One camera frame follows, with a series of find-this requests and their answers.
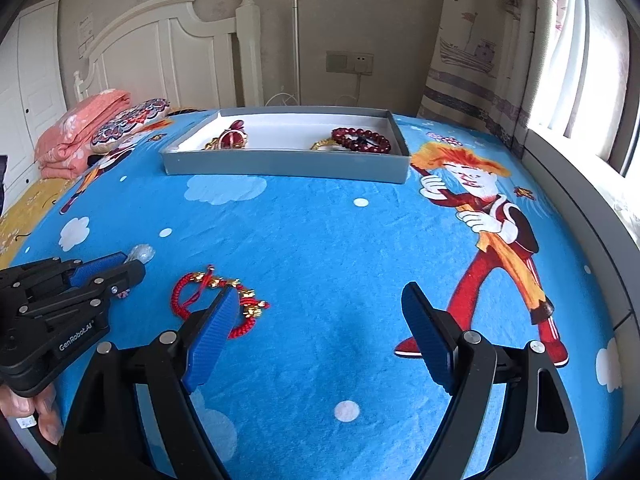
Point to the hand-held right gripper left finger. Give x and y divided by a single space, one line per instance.
210 345

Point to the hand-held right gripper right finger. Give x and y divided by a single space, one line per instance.
430 340

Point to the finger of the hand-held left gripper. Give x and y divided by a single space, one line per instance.
97 267
125 277

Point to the red heart crystal pendant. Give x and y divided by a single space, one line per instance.
234 135

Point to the grey shallow cardboard box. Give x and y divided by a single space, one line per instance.
285 167

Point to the person's left hand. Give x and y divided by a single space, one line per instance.
47 417

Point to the yellow printed bedsheet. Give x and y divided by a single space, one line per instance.
30 215

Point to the pink folded quilt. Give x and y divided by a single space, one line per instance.
70 135

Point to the blue cartoon printed blanket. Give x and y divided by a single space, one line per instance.
325 240

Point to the patterned round pillow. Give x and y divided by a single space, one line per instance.
125 125

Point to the white wardrobe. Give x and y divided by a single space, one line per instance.
30 85

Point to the gold bangle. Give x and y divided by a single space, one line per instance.
320 145

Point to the white crumpled cloth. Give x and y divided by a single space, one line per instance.
627 217

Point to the white wooden headboard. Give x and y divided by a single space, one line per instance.
175 45

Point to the metal rod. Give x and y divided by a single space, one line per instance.
296 50

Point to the ship printed curtain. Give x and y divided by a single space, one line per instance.
475 50

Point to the white sheer curtain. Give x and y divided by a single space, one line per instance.
585 50

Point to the wall socket panel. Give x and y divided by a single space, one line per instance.
350 62

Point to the dark window frame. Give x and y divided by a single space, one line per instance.
631 100

